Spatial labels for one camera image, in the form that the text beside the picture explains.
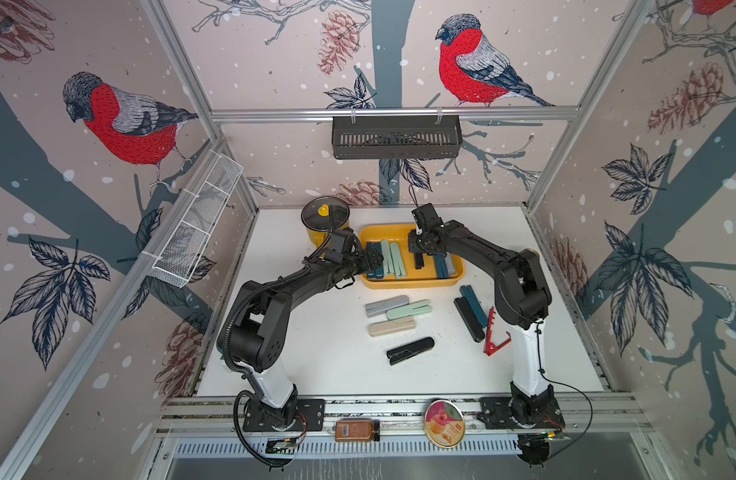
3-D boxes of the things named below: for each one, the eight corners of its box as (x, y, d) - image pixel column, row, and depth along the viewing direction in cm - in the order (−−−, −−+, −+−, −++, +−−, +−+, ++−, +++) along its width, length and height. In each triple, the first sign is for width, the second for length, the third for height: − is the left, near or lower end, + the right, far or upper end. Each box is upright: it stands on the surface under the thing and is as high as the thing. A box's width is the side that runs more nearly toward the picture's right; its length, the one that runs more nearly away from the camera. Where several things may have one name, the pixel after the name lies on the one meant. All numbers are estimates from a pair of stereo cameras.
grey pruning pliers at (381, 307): (368, 318, 92) (368, 316, 91) (365, 307, 95) (364, 304, 93) (410, 307, 95) (411, 304, 93) (406, 296, 97) (406, 293, 96)
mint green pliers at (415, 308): (387, 321, 92) (388, 318, 90) (385, 311, 94) (385, 308, 92) (432, 311, 94) (433, 308, 92) (428, 301, 96) (429, 298, 94)
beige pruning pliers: (369, 337, 89) (369, 334, 87) (367, 326, 91) (367, 323, 89) (415, 328, 90) (416, 325, 89) (412, 317, 93) (413, 314, 91)
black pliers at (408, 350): (390, 365, 84) (390, 362, 82) (386, 354, 86) (386, 351, 84) (434, 347, 87) (435, 344, 85) (429, 337, 89) (430, 334, 87)
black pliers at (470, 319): (475, 343, 87) (477, 340, 86) (454, 301, 96) (455, 298, 94) (485, 340, 88) (487, 337, 86) (463, 298, 97) (465, 295, 95)
